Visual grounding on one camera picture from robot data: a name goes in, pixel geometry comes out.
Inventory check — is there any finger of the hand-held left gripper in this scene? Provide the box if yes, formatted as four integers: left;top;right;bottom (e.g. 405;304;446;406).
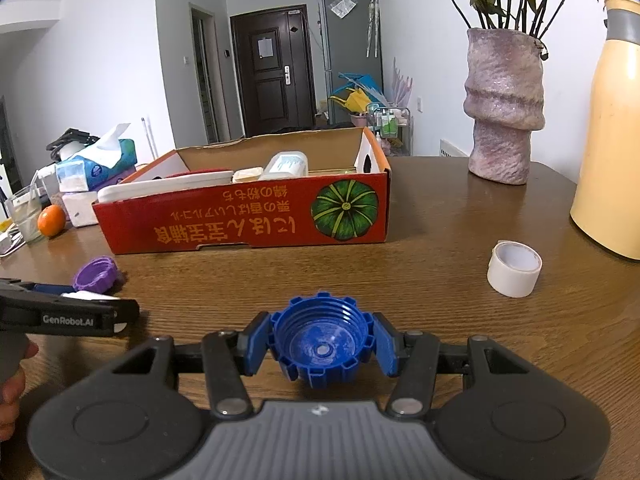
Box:
0;279;77;297
111;299;141;335

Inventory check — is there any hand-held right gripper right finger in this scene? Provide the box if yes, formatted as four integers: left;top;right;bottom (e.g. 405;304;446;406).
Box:
372;312;531;418

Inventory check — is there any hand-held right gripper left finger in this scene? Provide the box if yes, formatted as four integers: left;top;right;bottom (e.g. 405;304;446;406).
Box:
112;311;274;418

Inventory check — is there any white spray bottle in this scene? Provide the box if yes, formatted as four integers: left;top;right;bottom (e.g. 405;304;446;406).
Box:
60;290;126;335

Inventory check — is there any blue plastic cap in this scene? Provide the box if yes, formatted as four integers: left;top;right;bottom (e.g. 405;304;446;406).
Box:
270;291;376;391

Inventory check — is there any red cardboard box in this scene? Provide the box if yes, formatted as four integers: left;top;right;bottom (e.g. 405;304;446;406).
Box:
92;126;392;256

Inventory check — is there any person's left hand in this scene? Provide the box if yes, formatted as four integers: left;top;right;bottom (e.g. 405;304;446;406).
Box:
0;340;40;441

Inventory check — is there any purple plastic cap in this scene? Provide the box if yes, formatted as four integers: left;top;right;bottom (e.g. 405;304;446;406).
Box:
73;256;126;293

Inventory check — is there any white power strip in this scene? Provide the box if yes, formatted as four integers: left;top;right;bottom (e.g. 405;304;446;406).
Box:
0;230;26;257

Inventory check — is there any orange fruit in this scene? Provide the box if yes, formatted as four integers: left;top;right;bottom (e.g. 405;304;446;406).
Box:
37;205;67;238

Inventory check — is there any clear glass cup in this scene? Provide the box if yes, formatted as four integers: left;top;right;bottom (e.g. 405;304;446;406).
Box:
5;185;48;246

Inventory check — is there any white box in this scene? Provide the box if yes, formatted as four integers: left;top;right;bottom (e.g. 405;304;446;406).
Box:
62;191;101;228

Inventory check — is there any blue tissue pack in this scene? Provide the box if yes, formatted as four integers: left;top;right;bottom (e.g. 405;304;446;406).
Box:
55;123;137;193

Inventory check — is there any purple box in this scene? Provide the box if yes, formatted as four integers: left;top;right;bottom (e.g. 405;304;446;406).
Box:
107;162;149;187

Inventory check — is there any white tape roll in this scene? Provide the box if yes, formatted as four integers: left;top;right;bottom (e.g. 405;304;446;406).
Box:
486;241;543;298

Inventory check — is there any metal storage cart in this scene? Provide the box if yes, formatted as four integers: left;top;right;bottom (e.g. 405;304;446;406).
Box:
367;102;413;157

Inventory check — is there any purple dried lavender bunch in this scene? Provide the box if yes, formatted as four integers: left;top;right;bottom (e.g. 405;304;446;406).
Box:
392;57;416;107

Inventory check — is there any pink textured vase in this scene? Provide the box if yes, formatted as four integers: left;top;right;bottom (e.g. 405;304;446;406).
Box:
462;27;547;186

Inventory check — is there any dark brown door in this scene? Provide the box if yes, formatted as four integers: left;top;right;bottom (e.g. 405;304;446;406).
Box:
230;4;317;138

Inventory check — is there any grey refrigerator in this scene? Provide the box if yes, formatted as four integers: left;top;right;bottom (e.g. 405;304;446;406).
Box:
318;0;385;126

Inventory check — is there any cream thermos jug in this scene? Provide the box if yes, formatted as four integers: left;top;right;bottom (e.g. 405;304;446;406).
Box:
570;0;640;261

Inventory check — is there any hanging clear umbrella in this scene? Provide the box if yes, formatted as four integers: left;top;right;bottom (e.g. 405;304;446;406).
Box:
365;0;381;58

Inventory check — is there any black plastic frame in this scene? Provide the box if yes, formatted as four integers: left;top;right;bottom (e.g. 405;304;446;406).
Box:
46;128;98;156

